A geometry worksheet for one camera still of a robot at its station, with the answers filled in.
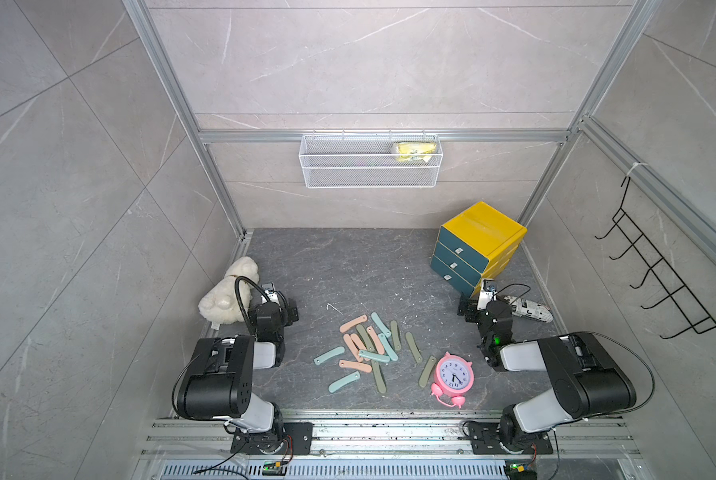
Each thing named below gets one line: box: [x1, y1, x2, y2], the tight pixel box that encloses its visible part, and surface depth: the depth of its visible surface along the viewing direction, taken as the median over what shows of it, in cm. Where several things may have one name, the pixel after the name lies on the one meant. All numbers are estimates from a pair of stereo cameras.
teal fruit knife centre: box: [378, 333, 399, 361], surface depth 90 cm
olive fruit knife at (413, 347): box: [405, 332, 423, 364], surface depth 90 cm
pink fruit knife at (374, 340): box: [366, 326, 385, 355], surface depth 92 cm
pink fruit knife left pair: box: [343, 334, 363, 363], surface depth 90 cm
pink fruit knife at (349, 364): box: [338, 360, 372, 373], surface depth 87 cm
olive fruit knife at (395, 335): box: [390, 320, 402, 351], surface depth 92 cm
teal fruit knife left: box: [313, 346, 345, 365], surface depth 89 cm
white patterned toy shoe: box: [504, 296, 554, 323], surface depth 96 cm
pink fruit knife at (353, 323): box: [339, 315, 368, 333], surface depth 95 cm
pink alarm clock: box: [431, 352, 475, 409], surface depth 83 cm
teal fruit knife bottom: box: [328, 370, 361, 393], surface depth 84 cm
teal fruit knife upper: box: [370, 312, 392, 338], surface depth 95 cm
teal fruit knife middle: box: [358, 350, 390, 363], surface depth 88 cm
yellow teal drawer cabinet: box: [430, 201, 528, 299], surface depth 93 cm
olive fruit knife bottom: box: [371, 360, 387, 394], surface depth 85 cm
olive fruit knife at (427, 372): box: [419, 355, 437, 388], surface depth 85 cm
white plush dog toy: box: [198, 257, 260, 330], surface depth 94 cm
